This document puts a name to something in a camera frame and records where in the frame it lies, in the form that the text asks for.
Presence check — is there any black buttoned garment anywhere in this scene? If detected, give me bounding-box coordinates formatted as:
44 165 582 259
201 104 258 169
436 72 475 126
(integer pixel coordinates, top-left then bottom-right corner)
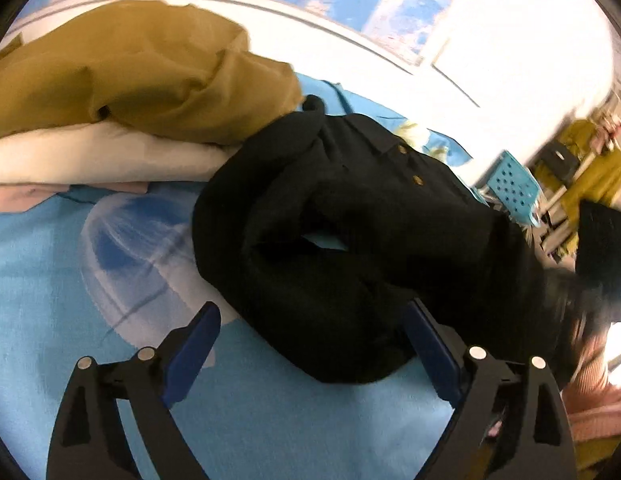
193 95 621 386

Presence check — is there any person's right forearm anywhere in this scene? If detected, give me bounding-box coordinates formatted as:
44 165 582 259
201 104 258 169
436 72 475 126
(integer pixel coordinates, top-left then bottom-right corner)
561 335 621 443

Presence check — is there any mustard hanging garment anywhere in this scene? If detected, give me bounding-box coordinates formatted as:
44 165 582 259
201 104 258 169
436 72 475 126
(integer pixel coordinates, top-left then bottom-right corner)
533 119 621 256

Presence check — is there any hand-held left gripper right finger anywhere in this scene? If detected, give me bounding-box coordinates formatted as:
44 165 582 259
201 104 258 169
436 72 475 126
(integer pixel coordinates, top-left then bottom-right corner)
403 297 579 480

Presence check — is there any blue printed bed sheet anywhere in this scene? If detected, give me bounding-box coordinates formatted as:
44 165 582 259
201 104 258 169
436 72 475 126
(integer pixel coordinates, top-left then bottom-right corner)
0 72 486 480

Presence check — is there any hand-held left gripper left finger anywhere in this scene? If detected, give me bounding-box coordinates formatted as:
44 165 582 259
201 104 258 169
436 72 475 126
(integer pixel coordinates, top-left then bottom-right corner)
45 301 222 480

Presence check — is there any blue plastic basket rack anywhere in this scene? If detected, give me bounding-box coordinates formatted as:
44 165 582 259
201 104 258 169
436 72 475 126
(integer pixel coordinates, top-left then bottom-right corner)
471 150 606 261

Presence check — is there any pink cloth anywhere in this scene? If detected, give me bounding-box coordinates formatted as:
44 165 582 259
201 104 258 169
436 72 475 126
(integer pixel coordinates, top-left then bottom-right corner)
0 182 151 213

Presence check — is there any white folded cloth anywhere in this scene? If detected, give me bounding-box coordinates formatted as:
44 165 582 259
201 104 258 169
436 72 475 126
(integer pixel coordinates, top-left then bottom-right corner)
0 120 241 186

